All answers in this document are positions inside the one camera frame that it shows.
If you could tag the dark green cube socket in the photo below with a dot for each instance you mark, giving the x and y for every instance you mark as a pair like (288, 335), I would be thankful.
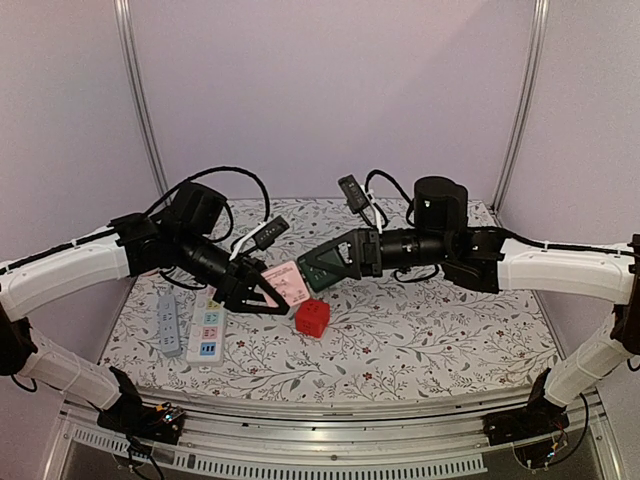
(319, 279)

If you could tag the pink cube socket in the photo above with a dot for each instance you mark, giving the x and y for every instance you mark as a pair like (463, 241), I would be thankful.
(288, 282)

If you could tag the red cube socket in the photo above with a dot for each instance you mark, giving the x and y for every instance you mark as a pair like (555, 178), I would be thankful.
(312, 318)

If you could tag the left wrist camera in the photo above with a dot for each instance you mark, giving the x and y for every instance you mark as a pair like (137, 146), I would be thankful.
(261, 237)

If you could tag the left aluminium frame post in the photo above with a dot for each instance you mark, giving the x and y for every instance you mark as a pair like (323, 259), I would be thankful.
(124, 22)

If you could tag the aluminium frame post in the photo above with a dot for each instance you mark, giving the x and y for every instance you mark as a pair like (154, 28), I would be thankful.
(124, 22)
(527, 91)

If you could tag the right aluminium frame post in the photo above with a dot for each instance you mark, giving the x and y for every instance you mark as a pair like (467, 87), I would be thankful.
(527, 91)

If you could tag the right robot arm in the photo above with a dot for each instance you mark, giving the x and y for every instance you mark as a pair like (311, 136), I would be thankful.
(491, 260)

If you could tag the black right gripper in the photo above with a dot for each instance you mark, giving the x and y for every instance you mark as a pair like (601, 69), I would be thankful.
(367, 252)

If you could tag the grey-blue power strip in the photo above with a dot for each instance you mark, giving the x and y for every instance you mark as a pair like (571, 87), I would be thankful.
(168, 326)

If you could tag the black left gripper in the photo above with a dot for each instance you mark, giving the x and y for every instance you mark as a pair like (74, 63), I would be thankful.
(235, 288)

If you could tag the white colourful power strip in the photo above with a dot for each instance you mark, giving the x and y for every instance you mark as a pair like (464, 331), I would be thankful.
(206, 340)

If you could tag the floral table mat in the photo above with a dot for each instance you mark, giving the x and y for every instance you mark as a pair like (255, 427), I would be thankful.
(385, 341)

